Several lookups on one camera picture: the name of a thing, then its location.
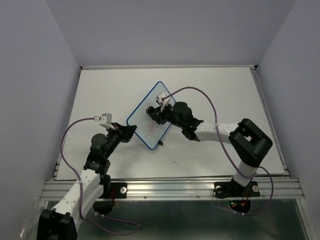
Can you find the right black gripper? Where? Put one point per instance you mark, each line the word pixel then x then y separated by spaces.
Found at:
pixel 158 113

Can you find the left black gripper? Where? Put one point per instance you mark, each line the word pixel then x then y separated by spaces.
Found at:
pixel 126 132

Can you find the black whiteboard eraser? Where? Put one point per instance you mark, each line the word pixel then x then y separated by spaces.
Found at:
pixel 150 110

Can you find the blue framed whiteboard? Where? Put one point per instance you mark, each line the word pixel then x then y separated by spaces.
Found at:
pixel 148 131

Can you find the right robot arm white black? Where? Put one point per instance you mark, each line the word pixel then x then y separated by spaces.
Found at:
pixel 248 140

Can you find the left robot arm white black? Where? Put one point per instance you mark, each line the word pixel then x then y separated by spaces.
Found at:
pixel 63 221

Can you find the clear plastic bag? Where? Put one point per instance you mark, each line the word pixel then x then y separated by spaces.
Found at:
pixel 29 227

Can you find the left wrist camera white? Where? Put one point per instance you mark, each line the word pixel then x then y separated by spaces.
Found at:
pixel 105 120

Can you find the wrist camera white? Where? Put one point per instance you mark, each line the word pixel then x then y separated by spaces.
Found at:
pixel 163 99
pixel 105 120

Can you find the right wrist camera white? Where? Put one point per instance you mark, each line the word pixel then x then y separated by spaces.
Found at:
pixel 163 99

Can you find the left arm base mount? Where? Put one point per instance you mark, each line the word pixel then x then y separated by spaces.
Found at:
pixel 112 190

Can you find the aluminium back rail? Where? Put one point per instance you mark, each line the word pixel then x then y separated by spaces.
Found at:
pixel 129 67

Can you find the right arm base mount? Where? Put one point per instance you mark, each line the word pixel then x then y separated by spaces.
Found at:
pixel 240 196

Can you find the aluminium front rail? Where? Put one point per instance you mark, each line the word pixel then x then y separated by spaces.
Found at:
pixel 181 189

